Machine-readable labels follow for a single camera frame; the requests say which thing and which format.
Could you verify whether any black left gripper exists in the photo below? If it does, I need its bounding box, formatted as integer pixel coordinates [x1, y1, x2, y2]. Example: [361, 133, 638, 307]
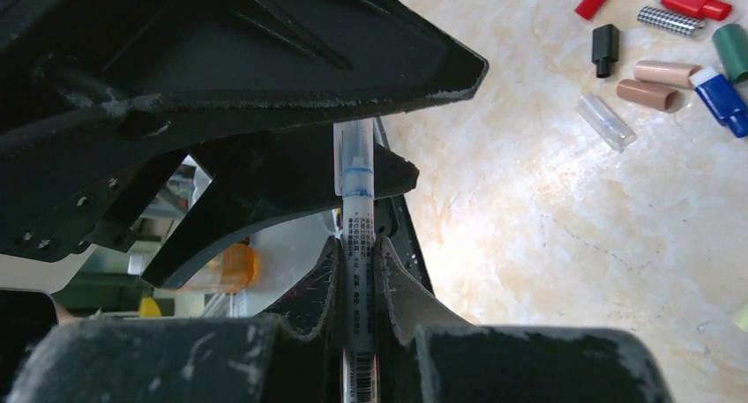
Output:
[1, 150, 186, 263]

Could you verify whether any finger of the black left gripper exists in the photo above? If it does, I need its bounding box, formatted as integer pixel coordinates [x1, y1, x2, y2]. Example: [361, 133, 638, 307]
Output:
[139, 125, 420, 290]
[1, 0, 489, 173]

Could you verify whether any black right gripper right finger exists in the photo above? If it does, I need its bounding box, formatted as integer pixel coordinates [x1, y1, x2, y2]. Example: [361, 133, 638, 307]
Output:
[374, 237, 672, 402]

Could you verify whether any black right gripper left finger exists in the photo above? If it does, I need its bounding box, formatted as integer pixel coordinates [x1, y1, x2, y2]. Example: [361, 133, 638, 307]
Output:
[6, 237, 342, 402]

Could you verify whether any white pen with blue end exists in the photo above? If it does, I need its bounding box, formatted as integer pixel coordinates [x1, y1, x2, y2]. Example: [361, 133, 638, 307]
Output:
[333, 118, 378, 402]

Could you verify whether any clear pen cap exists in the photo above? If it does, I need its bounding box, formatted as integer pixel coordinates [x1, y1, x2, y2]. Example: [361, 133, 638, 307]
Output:
[576, 93, 638, 153]

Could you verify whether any brown pen cap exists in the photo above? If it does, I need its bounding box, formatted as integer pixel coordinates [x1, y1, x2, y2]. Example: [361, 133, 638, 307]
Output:
[616, 79, 679, 111]

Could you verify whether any black pen cap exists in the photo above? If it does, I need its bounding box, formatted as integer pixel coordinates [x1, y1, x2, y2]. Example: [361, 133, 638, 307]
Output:
[591, 24, 619, 78]

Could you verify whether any beige pen cap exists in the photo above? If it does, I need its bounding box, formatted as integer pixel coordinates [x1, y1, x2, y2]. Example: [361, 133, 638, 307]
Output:
[633, 60, 702, 89]

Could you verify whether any blue pen cap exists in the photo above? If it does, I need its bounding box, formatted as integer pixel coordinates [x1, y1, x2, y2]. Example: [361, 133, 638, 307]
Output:
[689, 66, 747, 138]

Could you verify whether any checkered pen cap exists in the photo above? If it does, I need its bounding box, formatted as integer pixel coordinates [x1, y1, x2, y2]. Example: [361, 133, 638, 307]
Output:
[637, 6, 707, 38]

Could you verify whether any green pen cap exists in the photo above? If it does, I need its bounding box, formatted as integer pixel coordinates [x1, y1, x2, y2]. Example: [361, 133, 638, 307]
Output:
[712, 24, 747, 84]

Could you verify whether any small red pen cap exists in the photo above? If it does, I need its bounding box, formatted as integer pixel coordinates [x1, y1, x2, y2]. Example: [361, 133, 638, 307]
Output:
[655, 0, 733, 21]

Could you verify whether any white pen with light-green cap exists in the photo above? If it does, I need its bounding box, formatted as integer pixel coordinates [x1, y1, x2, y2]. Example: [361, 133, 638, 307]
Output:
[731, 303, 748, 332]

